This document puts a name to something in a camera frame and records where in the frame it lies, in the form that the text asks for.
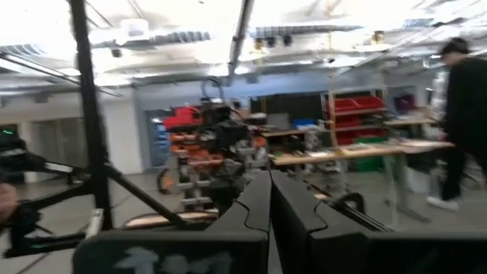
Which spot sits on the robot with orange parts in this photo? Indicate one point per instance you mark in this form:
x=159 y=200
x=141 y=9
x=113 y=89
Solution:
x=205 y=152

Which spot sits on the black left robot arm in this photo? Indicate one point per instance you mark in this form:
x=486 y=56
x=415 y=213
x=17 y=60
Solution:
x=23 y=161

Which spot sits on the grey ceiling pipe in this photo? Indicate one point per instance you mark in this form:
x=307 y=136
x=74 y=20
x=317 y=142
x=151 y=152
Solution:
x=237 y=38

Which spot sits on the shelf with red bins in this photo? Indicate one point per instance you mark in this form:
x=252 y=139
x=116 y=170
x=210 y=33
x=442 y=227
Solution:
x=355 y=114

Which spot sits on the green bin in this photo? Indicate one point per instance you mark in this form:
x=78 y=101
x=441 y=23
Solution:
x=367 y=163

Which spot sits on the person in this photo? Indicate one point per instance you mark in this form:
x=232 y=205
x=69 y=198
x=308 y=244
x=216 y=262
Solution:
x=466 y=106

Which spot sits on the wooden workbench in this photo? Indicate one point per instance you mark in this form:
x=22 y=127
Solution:
x=361 y=152

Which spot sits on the blue bin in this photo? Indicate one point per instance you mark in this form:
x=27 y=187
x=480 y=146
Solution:
x=304 y=123

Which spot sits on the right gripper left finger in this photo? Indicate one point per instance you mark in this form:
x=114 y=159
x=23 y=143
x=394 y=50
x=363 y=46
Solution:
x=236 y=243

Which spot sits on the person's hand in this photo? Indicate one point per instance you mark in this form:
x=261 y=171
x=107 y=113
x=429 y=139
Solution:
x=5 y=201

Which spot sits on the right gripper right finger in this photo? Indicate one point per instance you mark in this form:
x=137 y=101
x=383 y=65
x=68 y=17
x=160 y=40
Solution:
x=300 y=228

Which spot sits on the black tripod stand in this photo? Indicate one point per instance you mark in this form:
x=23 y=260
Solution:
x=89 y=114

